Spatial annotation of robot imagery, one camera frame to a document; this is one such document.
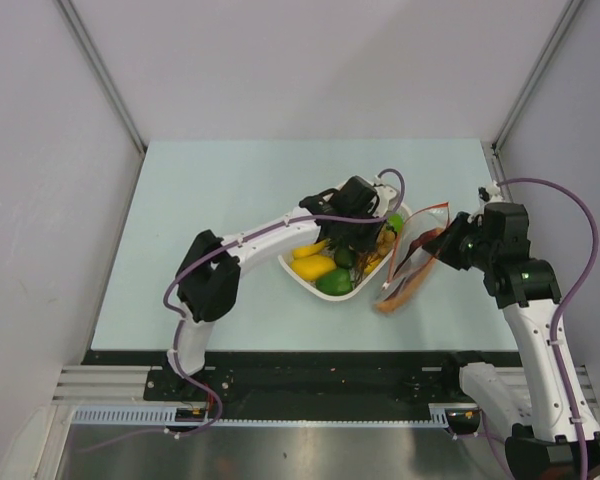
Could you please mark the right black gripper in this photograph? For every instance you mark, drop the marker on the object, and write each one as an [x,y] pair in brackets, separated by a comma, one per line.
[442,246]

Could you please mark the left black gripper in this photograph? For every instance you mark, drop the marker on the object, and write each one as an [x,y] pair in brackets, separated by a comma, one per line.
[367,241]

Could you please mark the brown longan bunch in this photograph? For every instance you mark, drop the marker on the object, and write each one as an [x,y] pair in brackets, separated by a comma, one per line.
[368,261]

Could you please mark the clear zip bag red zipper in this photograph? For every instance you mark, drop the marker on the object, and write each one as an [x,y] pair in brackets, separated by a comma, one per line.
[437,215]

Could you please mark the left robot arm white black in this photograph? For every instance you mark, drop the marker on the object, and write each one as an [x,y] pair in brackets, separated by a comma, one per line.
[206,284]

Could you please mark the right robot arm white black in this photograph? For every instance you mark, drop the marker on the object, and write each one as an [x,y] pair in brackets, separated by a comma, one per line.
[551,433]

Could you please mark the dark green avocado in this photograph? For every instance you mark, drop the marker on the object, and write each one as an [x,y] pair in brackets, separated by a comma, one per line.
[345,257]

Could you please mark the bright green apple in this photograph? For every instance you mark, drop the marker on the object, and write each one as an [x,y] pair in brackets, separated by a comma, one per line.
[395,223]

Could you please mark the white plastic basket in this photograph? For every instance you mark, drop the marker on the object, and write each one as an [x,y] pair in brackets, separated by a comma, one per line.
[286,258]

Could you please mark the yellow mango front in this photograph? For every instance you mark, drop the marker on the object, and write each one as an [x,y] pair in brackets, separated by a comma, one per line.
[312,267]

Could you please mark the yellow mango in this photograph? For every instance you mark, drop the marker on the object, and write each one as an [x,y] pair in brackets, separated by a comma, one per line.
[309,250]
[312,267]

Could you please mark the yellow mango rear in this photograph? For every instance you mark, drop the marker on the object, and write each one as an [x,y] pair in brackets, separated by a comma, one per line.
[309,250]

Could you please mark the light blue table mat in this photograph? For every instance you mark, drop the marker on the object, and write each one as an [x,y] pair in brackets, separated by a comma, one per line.
[232,186]

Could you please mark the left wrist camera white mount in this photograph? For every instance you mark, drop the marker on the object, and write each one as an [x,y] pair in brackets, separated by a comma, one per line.
[387,197]

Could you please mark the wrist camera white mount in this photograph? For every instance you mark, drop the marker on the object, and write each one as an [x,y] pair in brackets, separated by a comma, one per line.
[488,194]
[387,197]

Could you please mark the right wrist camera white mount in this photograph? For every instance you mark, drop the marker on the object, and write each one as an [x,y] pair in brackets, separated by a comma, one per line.
[488,194]

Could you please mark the white slotted cable duct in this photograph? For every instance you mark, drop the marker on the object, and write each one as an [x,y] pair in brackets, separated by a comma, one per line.
[425,416]

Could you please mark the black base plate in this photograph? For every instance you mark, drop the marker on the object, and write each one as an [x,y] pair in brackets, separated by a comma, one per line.
[308,380]

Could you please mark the right aluminium corner post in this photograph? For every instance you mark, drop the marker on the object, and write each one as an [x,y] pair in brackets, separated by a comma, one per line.
[548,52]

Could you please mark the aluminium corner post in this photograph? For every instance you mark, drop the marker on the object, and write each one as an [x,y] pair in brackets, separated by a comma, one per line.
[95,62]
[548,52]

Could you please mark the left aluminium corner post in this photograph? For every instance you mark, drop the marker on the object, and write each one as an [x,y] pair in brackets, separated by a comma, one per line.
[95,62]

